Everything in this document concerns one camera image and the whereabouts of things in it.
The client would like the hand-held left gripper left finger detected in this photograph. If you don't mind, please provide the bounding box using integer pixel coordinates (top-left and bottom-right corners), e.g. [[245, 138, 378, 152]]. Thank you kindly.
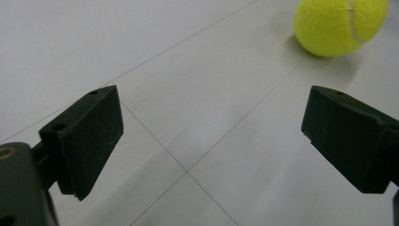
[[31, 85, 124, 202]]

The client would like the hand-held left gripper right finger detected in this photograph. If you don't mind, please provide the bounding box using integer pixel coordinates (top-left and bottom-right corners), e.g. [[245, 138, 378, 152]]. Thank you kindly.
[[301, 85, 399, 194]]

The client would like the yellow tennis ball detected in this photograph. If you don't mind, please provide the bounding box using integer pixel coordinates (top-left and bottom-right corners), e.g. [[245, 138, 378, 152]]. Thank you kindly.
[[294, 0, 390, 58]]

